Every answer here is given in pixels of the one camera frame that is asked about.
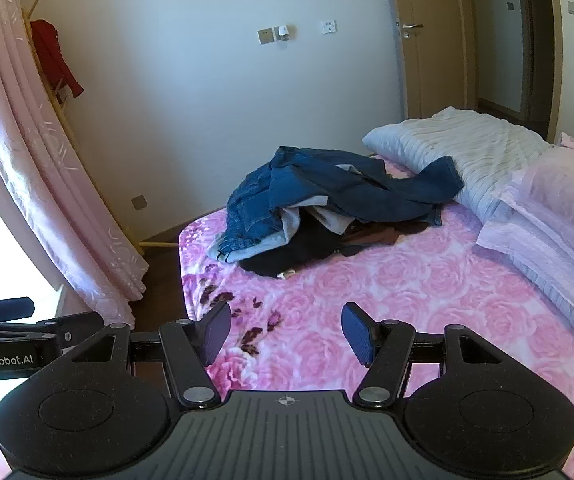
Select brown garment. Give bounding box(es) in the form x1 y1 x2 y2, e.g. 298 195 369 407
339 220 432 258

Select blue denim jeans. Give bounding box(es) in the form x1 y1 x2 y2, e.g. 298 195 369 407
215 162 293 263

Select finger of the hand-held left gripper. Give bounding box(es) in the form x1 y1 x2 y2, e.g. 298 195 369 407
0 297 35 321
0 311 104 348

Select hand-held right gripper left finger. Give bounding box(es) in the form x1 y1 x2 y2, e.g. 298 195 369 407
67 301 231 408

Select pink floral bed sheet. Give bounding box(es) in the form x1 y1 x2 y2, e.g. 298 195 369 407
178 152 574 466

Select beige door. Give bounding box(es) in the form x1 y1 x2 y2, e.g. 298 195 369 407
387 0 478 121

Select metal door handle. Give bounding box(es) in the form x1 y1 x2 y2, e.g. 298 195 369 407
396 20 424 40

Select grey woven pillow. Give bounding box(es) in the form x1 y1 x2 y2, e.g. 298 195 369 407
362 106 552 223

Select black pants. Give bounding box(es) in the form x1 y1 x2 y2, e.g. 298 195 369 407
239 207 363 280

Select grey garment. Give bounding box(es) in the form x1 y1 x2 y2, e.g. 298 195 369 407
277 202 355 251

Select stack of dark clothes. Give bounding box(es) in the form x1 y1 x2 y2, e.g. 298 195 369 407
269 146 465 227

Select pink curtain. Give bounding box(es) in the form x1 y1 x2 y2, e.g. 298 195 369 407
0 0 149 328

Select wooden coat rack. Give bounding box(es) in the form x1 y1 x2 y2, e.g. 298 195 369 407
20 0 180 261

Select striped white duvet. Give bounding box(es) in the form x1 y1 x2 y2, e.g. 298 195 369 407
476 132 574 356

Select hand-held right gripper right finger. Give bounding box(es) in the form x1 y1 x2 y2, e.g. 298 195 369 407
341 302 510 408

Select red garment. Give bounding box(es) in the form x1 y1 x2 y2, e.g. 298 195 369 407
30 19 85 98

